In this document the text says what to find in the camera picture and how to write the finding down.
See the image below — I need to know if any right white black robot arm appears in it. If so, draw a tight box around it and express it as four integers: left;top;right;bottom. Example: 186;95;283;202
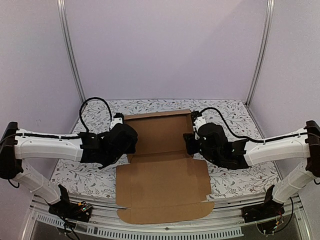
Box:
183;117;320;218

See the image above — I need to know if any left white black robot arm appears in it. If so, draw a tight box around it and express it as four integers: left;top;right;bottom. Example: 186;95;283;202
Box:
0;121;138;217

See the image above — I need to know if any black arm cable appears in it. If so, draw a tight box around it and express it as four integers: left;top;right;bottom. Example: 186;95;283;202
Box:
78;96;113;133
199;106;266;145

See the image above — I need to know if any right aluminium frame post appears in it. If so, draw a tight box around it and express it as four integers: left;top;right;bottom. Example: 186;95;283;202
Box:
245;0;275;108

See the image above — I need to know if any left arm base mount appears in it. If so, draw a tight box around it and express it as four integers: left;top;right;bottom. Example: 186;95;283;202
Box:
48;200;93;223

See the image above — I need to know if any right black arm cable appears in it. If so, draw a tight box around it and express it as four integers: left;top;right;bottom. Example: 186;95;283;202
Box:
199;106;266;145

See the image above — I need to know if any aluminium frame post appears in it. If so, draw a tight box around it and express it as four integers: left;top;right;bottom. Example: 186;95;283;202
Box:
57;0;86;103
245;0;275;108

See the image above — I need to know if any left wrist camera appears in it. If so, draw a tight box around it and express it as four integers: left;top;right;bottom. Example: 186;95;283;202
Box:
109;112;124;130

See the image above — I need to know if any brown cardboard box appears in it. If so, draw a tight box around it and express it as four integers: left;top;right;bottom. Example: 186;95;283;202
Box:
115;109;215;225

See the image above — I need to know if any floral patterned table mat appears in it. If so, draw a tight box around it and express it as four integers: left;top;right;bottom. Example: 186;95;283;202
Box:
51;99;281;200

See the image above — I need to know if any front aluminium rail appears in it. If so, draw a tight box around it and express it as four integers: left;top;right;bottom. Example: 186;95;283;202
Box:
22;192;311;240

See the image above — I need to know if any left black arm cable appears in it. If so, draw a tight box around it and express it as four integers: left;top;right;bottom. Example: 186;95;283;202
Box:
78;96;113;133

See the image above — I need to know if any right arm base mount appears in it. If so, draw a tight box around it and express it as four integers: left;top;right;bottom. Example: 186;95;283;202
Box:
241;201;285;235

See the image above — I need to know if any left aluminium frame post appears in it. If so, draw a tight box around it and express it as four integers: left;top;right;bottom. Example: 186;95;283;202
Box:
57;0;86;103

